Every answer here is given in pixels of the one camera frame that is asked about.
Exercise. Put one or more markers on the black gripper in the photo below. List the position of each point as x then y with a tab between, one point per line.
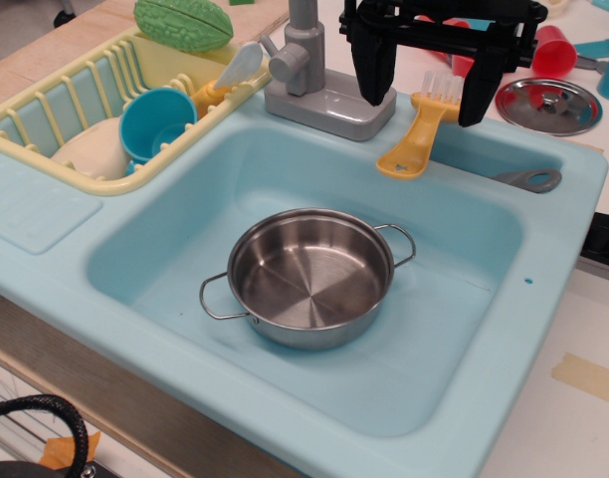
501	39

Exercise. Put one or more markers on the yellow dish brush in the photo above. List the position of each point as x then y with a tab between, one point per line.
439	100

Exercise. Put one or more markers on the steel pot lid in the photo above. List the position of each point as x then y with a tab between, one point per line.
550	106

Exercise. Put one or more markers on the stainless steel pot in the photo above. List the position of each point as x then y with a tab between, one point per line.
313	279

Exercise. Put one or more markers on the red plastic cup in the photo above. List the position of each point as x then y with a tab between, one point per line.
554	57

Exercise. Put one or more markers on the grey toy faucet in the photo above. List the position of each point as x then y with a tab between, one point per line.
302	89

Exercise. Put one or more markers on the light blue toy sink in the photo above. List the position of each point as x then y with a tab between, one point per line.
424	392

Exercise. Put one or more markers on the white orange spatula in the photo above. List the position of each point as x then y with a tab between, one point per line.
243	66

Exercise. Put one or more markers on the green bitter melon toy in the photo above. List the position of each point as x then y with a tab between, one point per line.
187	26

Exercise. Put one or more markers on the blue plastic cup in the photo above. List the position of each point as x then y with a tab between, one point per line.
153	118

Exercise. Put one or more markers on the yellow dish rack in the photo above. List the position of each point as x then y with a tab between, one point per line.
98	86

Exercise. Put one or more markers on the white plastic bowl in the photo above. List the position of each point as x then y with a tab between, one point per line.
96	152

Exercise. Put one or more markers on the grey utensil handle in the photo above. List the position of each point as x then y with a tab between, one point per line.
538	181

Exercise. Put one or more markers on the teal handled utensil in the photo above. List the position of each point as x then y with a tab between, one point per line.
592	56

